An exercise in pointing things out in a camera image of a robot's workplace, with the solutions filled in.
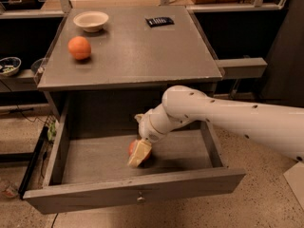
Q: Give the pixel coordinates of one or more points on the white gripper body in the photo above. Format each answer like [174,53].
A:
[147,126]

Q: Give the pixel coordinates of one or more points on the red apple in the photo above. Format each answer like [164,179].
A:
[131,147]

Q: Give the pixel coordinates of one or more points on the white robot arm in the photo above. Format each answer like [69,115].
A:
[279,127]

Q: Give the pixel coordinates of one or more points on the small metal drawer knob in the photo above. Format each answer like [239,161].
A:
[140,198]

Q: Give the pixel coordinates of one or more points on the open grey top drawer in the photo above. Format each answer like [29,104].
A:
[88,169]

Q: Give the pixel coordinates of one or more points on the grey cabinet with counter top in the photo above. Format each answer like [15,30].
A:
[129,53]

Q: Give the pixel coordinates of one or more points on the orange fruit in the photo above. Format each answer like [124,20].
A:
[79,48]

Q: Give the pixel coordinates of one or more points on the black remote control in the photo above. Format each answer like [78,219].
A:
[159,21]

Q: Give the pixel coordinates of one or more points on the white paper bowl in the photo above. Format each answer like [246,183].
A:
[91,21]

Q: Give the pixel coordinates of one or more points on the clear plastic container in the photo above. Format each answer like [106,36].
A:
[38,67]

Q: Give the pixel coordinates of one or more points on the grey side shelf bar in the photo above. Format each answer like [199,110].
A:
[243,68]

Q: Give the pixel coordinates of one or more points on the blue patterned bowl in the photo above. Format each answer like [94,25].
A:
[9,66]

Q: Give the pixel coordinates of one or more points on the black floor rail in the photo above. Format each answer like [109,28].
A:
[32,161]

